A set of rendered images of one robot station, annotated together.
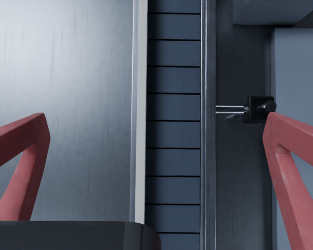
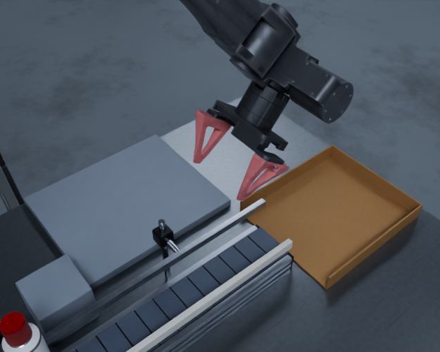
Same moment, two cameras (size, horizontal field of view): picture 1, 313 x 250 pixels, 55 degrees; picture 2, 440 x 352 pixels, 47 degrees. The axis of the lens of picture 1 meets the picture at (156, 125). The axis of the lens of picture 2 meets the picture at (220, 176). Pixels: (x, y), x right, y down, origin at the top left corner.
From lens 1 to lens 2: 64 cm
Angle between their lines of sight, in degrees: 47
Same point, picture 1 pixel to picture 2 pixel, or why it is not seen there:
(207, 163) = (209, 235)
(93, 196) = (285, 312)
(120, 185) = (262, 302)
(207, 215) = (232, 221)
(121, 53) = not seen: outside the picture
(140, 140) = (225, 286)
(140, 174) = (243, 273)
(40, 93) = not seen: outside the picture
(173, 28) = (137, 331)
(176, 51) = (153, 318)
